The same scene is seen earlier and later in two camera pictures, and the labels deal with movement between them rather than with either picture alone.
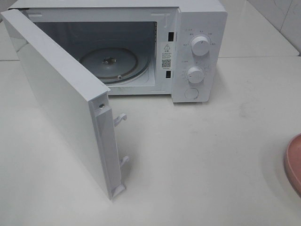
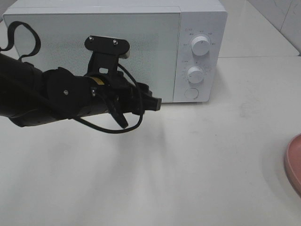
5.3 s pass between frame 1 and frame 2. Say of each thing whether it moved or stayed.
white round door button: stayed
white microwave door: moved
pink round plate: stayed
